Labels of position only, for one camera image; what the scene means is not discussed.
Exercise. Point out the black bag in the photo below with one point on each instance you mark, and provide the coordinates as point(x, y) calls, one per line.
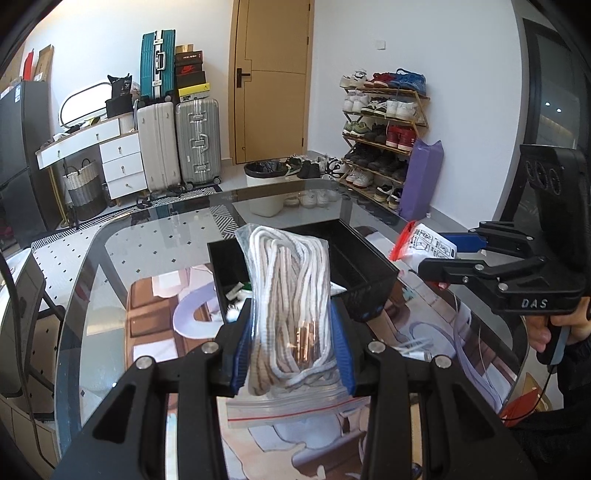
point(119, 99)

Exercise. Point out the teal suitcase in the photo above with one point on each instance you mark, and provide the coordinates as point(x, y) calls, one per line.
point(158, 67)

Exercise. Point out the printed desk mat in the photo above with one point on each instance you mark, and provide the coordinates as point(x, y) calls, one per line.
point(166, 300)

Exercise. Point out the woven basket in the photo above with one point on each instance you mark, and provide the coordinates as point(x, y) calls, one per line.
point(83, 189)

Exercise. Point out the scattered sneakers pile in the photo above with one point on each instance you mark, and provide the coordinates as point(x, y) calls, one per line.
point(314, 168)

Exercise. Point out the black storage box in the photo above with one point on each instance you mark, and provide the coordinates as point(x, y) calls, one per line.
point(364, 267)

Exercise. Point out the white suitcase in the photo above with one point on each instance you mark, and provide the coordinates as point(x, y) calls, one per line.
point(158, 147)

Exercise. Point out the purple bag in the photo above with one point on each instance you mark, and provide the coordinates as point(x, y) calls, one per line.
point(422, 180)

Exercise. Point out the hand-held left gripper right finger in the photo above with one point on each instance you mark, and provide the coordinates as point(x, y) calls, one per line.
point(342, 355)

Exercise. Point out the brown cardboard box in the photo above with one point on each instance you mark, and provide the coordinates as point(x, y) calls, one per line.
point(44, 64)

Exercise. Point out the red white tissue packet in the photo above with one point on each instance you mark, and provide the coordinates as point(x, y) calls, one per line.
point(422, 242)

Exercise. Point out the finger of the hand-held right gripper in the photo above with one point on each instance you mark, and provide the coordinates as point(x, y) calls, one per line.
point(461, 273)
point(503, 240)

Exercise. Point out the dark grey fridge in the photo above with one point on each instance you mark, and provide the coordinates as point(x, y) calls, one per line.
point(23, 161)

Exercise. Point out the person's right hand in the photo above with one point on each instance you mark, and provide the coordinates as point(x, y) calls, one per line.
point(538, 334)

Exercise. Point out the white dresser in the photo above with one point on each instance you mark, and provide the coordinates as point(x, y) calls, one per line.
point(115, 157)

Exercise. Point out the white trash can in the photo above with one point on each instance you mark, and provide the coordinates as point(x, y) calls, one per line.
point(265, 194)

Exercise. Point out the black shoe box red logo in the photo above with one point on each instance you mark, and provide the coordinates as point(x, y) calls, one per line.
point(189, 69)

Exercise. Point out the wooden shoe rack with shoes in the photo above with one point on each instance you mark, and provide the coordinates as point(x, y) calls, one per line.
point(383, 138)

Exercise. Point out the oval mirror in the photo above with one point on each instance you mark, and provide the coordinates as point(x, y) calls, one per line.
point(85, 104)

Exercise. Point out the tan wooden door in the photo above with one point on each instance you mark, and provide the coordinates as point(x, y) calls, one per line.
point(272, 92)

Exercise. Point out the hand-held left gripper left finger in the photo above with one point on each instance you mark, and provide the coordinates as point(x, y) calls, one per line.
point(241, 355)

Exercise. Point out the person's right forearm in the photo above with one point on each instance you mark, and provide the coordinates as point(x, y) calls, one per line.
point(554, 438)

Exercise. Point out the red bag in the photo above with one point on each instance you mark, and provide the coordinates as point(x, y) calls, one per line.
point(524, 406)

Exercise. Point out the silver suitcase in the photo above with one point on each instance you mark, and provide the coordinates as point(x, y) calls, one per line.
point(197, 143)

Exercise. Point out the white plush toy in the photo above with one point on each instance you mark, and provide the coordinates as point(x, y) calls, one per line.
point(233, 314)

